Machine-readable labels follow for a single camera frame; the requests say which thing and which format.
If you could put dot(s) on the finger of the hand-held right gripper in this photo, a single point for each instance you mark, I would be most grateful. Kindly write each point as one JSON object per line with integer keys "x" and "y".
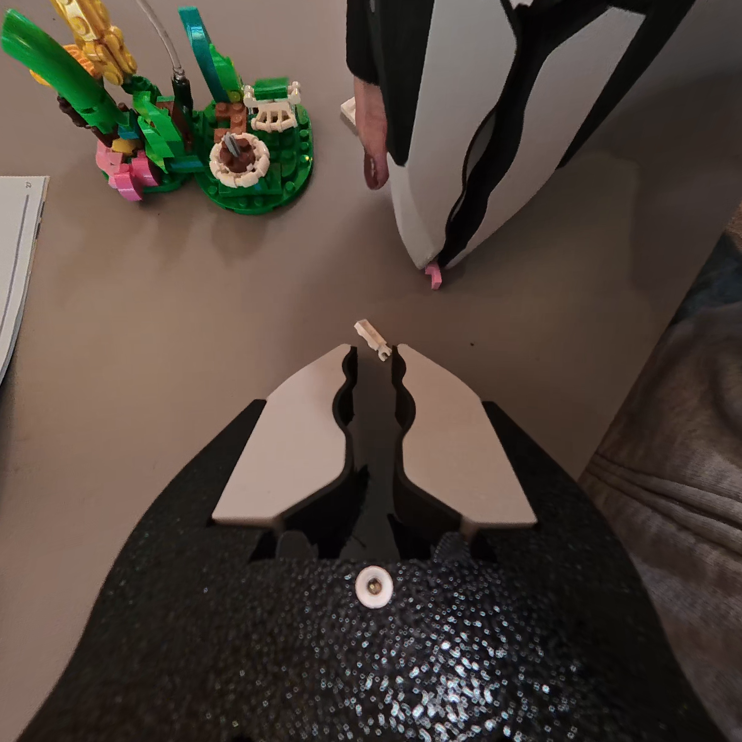
{"x": 574, "y": 75}
{"x": 458, "y": 75}

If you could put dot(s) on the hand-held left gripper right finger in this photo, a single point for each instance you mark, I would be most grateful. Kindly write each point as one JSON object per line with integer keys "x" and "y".
{"x": 458, "y": 458}

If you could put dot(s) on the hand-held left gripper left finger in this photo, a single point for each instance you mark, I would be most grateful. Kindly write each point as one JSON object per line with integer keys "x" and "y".
{"x": 290, "y": 452}

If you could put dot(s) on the white lego clip piece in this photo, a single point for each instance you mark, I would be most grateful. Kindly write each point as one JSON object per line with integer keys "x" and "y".
{"x": 371, "y": 336}

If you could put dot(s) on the pink lego piece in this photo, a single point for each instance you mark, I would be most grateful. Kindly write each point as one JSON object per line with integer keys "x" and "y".
{"x": 435, "y": 279}

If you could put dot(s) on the green lego garden model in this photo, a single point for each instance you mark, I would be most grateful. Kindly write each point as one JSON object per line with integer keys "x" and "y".
{"x": 255, "y": 191}

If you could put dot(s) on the lego instruction booklet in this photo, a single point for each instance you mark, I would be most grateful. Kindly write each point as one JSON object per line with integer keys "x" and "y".
{"x": 17, "y": 261}

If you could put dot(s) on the person's right hand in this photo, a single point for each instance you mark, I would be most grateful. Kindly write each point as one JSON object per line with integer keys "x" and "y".
{"x": 374, "y": 139}

